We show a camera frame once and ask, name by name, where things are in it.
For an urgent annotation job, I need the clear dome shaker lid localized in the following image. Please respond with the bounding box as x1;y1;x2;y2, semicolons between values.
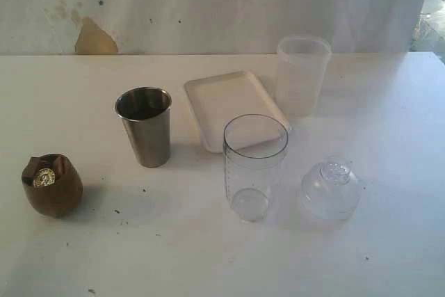
301;156;362;221

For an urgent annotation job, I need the stainless steel tumbler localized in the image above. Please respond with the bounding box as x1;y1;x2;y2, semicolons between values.
115;87;172;168

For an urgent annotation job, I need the translucent plastic container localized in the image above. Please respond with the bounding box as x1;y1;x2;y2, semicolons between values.
274;34;332;117

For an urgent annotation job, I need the clear shaker cup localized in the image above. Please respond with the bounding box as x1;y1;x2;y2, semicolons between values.
223;113;289;222

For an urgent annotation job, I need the brown wooden cup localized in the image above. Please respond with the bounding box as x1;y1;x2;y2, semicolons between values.
21;153;83;218

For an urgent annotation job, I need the white rectangular tray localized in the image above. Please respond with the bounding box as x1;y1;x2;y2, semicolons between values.
184;71;291;153

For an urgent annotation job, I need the gold foil coin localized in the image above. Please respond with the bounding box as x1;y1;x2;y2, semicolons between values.
33;168;56;188

